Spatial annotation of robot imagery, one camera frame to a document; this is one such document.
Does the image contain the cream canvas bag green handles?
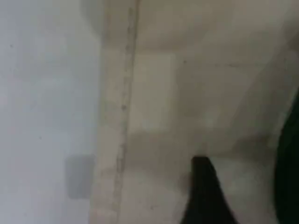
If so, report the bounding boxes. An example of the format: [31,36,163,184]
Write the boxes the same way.
[80,0,299,224]

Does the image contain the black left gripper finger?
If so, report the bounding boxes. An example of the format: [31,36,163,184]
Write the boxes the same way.
[181,155,235,224]

